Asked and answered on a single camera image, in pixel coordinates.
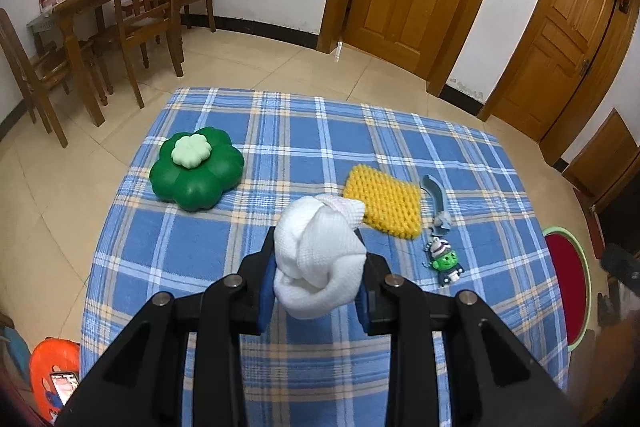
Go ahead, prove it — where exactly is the smartphone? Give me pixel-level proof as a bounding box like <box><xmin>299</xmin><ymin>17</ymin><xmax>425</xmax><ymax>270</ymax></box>
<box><xmin>50</xmin><ymin>371</ymin><xmax>81</xmax><ymax>408</ymax></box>

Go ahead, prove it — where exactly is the grey-blue toy knife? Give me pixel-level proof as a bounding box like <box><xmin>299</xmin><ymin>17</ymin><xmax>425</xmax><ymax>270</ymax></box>
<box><xmin>422</xmin><ymin>174</ymin><xmax>454</xmax><ymax>238</ymax></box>

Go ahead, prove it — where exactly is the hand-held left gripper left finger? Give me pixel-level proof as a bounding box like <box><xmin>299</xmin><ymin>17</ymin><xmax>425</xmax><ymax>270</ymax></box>
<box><xmin>52</xmin><ymin>227</ymin><xmax>277</xmax><ymax>427</ymax></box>

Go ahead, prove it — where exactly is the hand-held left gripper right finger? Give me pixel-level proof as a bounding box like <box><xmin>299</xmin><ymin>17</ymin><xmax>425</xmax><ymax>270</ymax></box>
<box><xmin>355</xmin><ymin>229</ymin><xmax>586</xmax><ymax>427</ymax></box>

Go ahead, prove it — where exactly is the red and green round stool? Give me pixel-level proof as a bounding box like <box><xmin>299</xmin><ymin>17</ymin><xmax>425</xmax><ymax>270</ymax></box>
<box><xmin>542</xmin><ymin>227</ymin><xmax>592</xmax><ymax>353</ymax></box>

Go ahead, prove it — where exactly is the green clover-shaped box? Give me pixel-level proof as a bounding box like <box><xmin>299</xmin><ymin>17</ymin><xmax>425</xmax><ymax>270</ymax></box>
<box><xmin>150</xmin><ymin>126</ymin><xmax>245</xmax><ymax>212</ymax></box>

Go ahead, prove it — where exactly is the low wooden cabinet door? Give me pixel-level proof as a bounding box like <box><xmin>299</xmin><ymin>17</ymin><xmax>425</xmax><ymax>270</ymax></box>
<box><xmin>562</xmin><ymin>108</ymin><xmax>640</xmax><ymax>210</ymax></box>

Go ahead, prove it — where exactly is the wooden dining table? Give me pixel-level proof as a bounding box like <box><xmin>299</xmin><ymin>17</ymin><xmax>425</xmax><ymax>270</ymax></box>
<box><xmin>27</xmin><ymin>0</ymin><xmax>187</xmax><ymax>128</ymax></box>

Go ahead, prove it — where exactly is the white cloth ball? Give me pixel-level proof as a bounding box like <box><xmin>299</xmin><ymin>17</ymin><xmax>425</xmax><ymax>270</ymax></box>
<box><xmin>273</xmin><ymin>194</ymin><xmax>368</xmax><ymax>320</ymax></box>

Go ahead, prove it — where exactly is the wooden chair with curved back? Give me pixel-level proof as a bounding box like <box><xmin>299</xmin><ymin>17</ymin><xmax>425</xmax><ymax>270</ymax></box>
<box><xmin>0</xmin><ymin>8</ymin><xmax>108</xmax><ymax>148</ymax></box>

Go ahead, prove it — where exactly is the green zombie figurine keychain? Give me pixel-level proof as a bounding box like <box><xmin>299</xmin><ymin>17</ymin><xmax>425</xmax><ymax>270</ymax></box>
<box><xmin>424</xmin><ymin>237</ymin><xmax>466</xmax><ymax>289</ymax></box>

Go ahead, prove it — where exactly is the yellow knitted cloth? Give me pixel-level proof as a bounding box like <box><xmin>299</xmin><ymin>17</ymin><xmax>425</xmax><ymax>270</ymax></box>
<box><xmin>342</xmin><ymin>164</ymin><xmax>422</xmax><ymax>240</ymax></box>

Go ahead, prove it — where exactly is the large wooden chair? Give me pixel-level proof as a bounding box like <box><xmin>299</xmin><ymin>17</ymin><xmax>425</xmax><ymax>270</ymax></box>
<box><xmin>97</xmin><ymin>0</ymin><xmax>188</xmax><ymax>108</ymax></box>

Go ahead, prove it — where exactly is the closed wooden door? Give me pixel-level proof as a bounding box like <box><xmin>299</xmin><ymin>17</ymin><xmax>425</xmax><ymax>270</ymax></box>
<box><xmin>477</xmin><ymin>0</ymin><xmax>640</xmax><ymax>158</ymax></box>

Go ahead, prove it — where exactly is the blue plaid tablecloth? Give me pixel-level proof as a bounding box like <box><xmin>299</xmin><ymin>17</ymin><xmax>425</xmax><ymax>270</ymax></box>
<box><xmin>80</xmin><ymin>87</ymin><xmax>571</xmax><ymax>427</ymax></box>

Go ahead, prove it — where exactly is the orange plastic stool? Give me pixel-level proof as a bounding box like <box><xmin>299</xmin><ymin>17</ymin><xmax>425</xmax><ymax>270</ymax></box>
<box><xmin>29</xmin><ymin>337</ymin><xmax>82</xmax><ymax>423</ymax></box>

